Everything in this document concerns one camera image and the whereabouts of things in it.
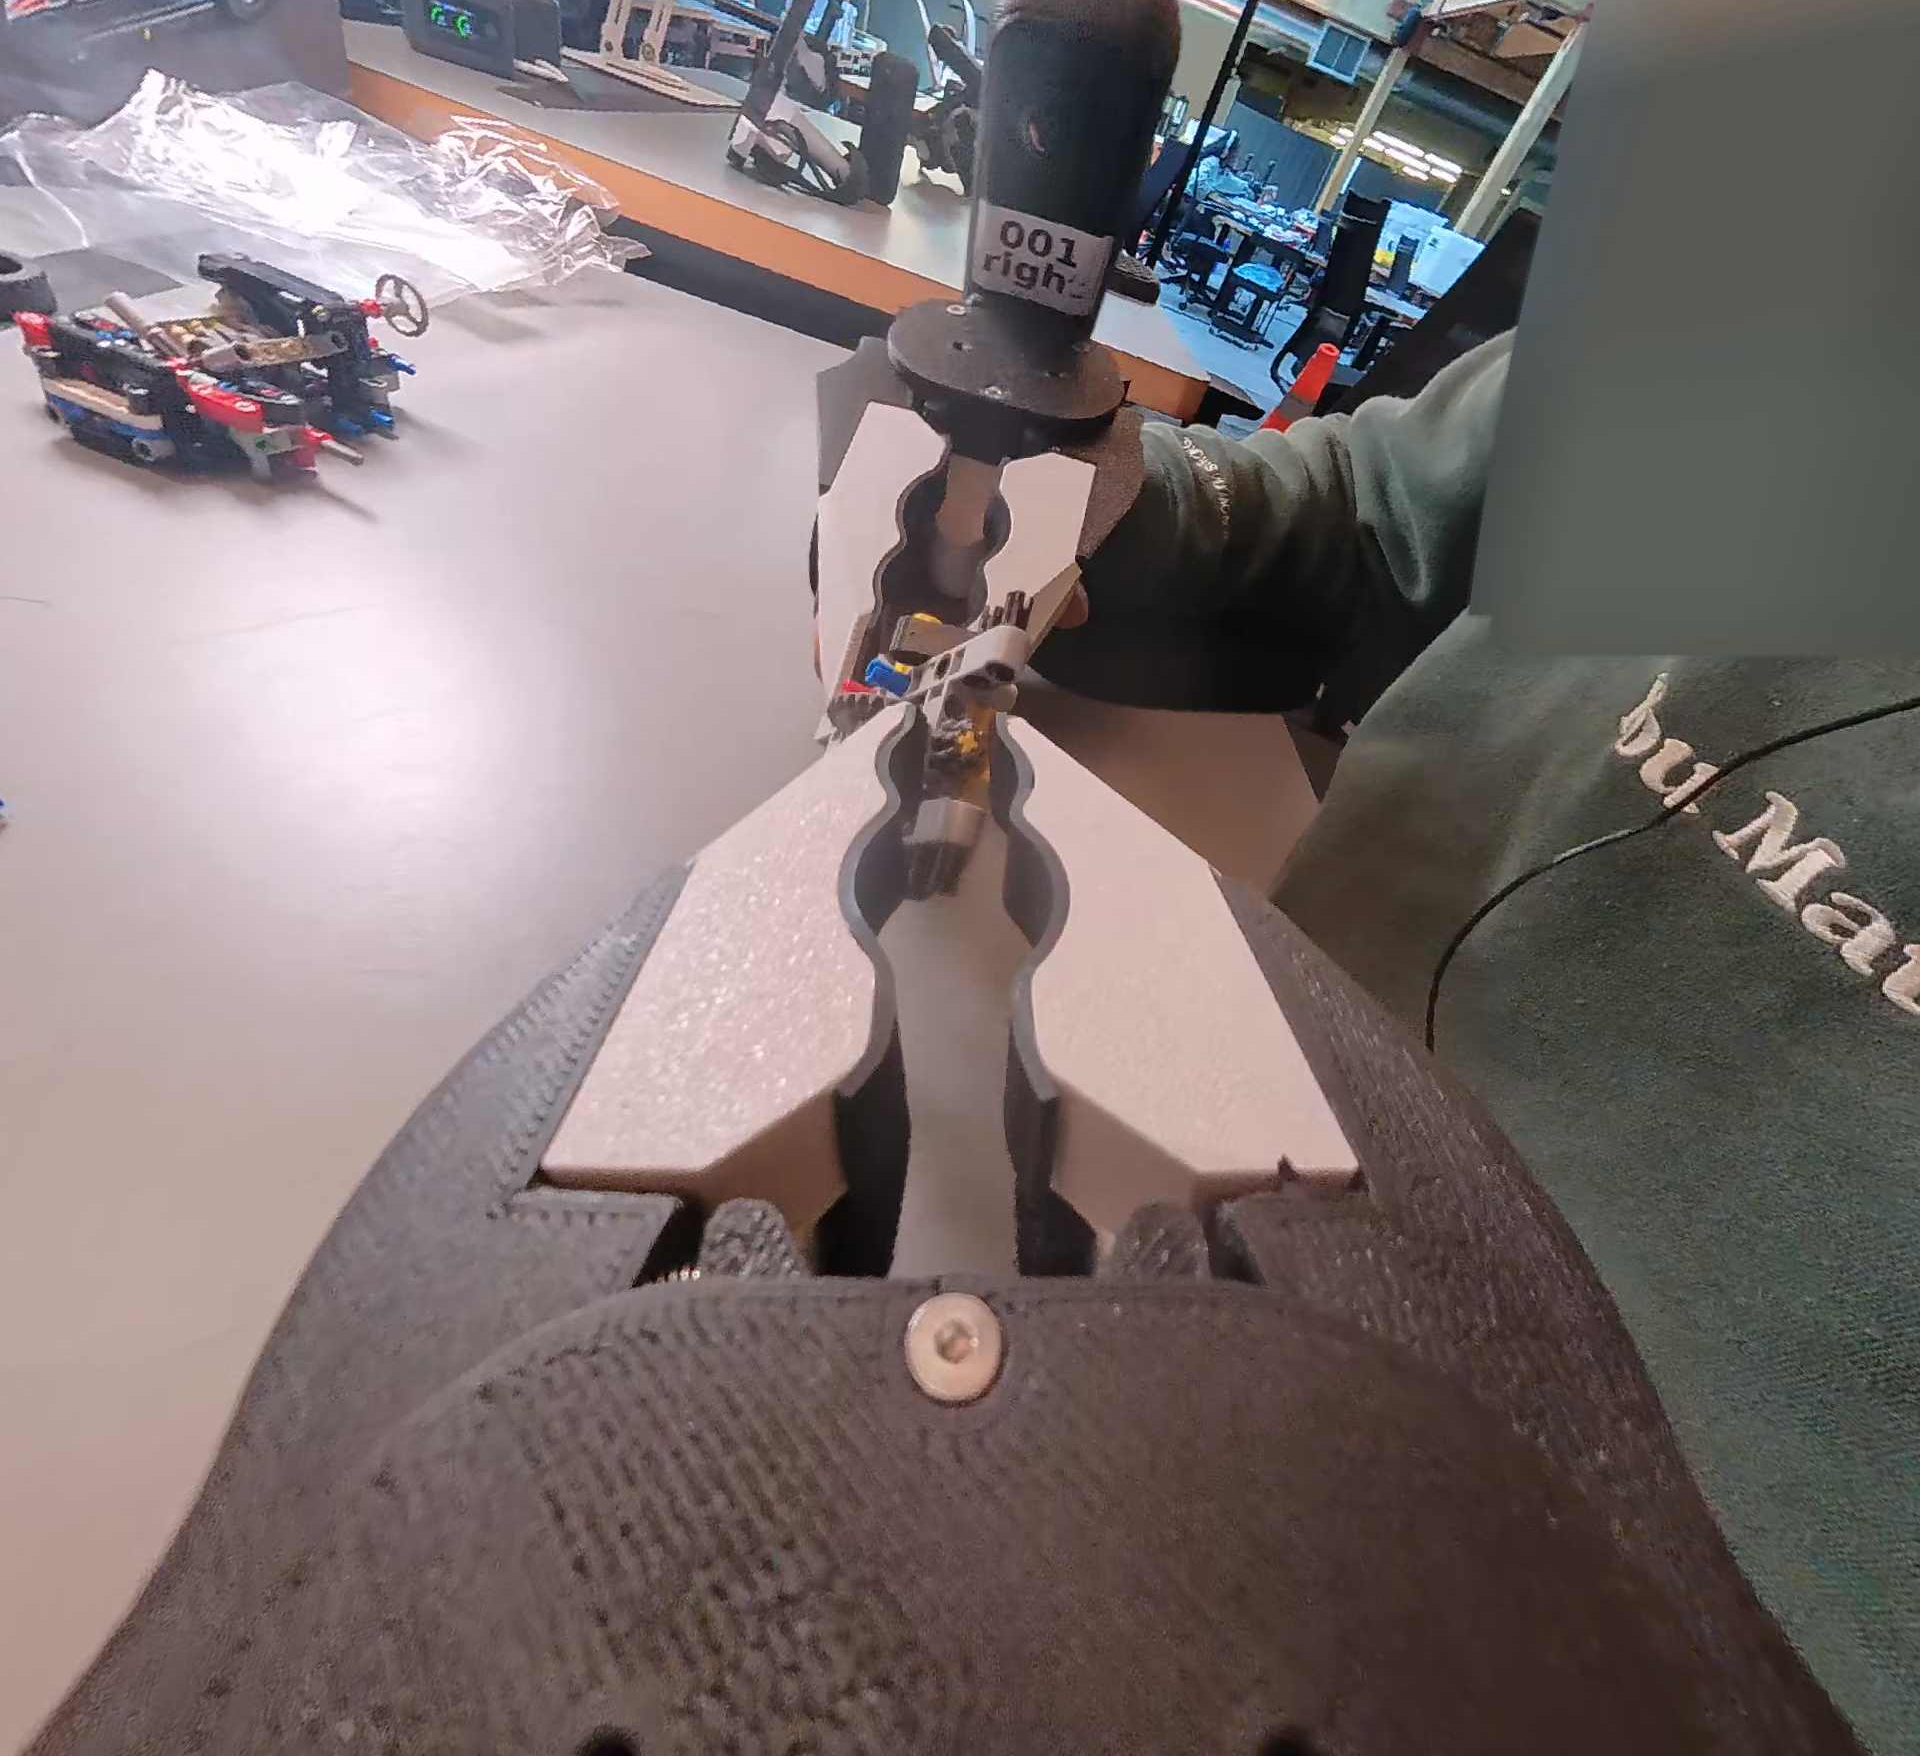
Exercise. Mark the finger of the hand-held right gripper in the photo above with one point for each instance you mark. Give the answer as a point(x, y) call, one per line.
point(1050, 504)
point(859, 527)

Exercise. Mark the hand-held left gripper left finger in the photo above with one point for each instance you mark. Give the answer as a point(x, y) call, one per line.
point(718, 1007)

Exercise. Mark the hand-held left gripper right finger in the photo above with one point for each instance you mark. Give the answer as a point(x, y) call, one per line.
point(1187, 1023)

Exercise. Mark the small grey lego differential assembly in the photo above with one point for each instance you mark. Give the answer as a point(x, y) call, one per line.
point(962, 678)

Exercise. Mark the person's right forearm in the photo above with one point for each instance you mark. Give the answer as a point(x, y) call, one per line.
point(1273, 544)

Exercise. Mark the black lego car chassis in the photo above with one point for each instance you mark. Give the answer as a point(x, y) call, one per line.
point(194, 377)

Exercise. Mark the black cylinder grip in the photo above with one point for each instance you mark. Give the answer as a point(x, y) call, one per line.
point(890, 121)

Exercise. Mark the orange traffic cone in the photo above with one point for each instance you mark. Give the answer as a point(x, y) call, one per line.
point(1309, 386)

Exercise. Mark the black and white gadget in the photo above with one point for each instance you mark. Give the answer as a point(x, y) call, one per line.
point(781, 135)

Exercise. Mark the wooden workbench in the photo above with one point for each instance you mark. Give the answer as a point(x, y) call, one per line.
point(675, 166)

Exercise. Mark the person's green sweatshirt torso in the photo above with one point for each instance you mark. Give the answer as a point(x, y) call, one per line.
point(1651, 1111)

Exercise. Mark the clear plastic bag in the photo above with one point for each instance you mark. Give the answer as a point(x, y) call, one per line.
point(331, 166)

